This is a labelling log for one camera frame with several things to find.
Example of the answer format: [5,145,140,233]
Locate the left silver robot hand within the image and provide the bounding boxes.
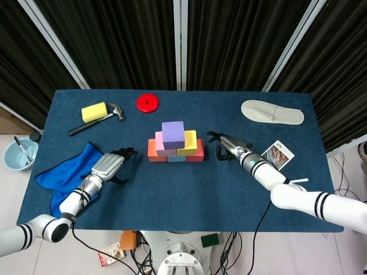
[91,147,139,184]

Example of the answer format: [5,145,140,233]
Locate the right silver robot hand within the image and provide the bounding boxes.
[206,131,255,162]

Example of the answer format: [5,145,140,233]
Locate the yellow foam cube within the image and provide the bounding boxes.
[175,129,198,157]

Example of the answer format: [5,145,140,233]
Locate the orange foam cube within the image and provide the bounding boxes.
[147,139,168,163]

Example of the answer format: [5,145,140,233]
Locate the pink foam cube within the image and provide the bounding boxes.
[155,131,177,158]

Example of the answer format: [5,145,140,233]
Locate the purple foam cube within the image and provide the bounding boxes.
[161,121,186,150]

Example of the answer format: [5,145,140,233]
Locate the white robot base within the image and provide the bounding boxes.
[140,230,227,275]

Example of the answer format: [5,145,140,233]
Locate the red foam cube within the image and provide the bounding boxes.
[185,139,205,163]

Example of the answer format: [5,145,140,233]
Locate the blue and grey cloth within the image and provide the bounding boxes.
[34,141,104,220]

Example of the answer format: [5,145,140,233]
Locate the printed picture card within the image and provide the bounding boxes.
[260,140,295,171]

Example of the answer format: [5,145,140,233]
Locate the yellow sponge block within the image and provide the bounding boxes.
[81,101,108,123]

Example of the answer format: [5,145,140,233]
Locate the red round disc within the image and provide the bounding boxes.
[136,93,160,113]

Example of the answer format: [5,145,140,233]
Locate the dark blue table mat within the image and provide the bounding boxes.
[16,89,344,233]

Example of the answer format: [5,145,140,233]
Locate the orange box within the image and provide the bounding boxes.
[119,230,138,250]

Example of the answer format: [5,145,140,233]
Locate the metal spoon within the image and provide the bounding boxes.
[13,134,33,166]

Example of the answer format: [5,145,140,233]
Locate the red and white packet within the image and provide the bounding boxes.
[97,242,127,268]

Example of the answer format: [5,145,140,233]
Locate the light blue bowl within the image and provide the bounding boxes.
[2,137,39,172]

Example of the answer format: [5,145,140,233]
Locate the dark green box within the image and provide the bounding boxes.
[200,233,220,249]

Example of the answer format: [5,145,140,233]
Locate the claw hammer black handle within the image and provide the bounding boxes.
[68,102,126,137]

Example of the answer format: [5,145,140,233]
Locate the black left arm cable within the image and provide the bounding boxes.
[70,179,140,275]

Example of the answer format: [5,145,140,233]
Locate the black cable bundle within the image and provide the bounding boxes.
[130,231,159,275]
[219,231,243,275]

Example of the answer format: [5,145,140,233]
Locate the white metal frame post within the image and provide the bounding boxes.
[173,0,189,92]
[262,0,327,92]
[17,0,91,89]

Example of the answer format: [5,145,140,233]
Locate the thin black floor cables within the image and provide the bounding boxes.
[332,151,367,204]

